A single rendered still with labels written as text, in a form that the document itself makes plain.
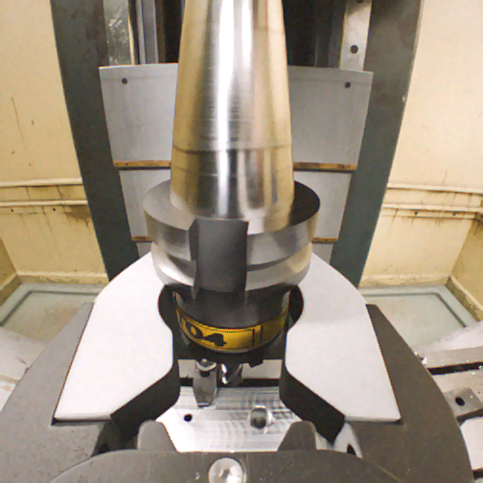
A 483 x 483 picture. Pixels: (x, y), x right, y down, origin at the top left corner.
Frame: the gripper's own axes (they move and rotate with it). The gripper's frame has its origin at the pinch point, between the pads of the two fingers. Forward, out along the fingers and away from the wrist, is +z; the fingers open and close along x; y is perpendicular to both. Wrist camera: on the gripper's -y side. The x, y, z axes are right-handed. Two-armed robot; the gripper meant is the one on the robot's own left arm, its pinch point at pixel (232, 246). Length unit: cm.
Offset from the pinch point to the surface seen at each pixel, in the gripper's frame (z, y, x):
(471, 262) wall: 74, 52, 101
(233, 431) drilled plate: 5.4, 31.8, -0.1
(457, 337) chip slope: 40, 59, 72
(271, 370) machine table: 20.8, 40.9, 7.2
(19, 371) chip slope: 31, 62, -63
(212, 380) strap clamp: 11.8, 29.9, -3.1
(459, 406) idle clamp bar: 7, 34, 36
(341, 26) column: 45, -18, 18
